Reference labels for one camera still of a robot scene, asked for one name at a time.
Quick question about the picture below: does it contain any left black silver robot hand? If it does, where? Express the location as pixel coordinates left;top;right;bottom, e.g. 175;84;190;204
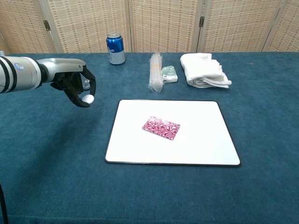
37;58;97;108

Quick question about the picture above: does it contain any pink patterned card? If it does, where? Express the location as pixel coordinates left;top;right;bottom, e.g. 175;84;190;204
142;115;181;141

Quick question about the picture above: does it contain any white rectangular board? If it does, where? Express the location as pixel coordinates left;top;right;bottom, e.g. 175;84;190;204
105;99;241;167

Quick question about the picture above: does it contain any blue soda can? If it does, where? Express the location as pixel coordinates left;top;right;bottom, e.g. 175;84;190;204
106;32;126;65

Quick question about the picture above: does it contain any clear straw bundle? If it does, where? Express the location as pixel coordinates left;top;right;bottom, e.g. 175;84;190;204
148;53;164;93

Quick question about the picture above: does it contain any blue tablecloth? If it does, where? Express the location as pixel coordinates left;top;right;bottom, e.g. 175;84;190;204
0;51;299;224

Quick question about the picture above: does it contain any green white small packet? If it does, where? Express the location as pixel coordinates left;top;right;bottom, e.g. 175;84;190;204
161;66;178;84

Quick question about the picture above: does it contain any bamboo folding screen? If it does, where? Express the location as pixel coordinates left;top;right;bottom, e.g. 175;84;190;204
0;0;299;58

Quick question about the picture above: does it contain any white folded towel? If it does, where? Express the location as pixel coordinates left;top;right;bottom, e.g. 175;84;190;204
179;53;232;89

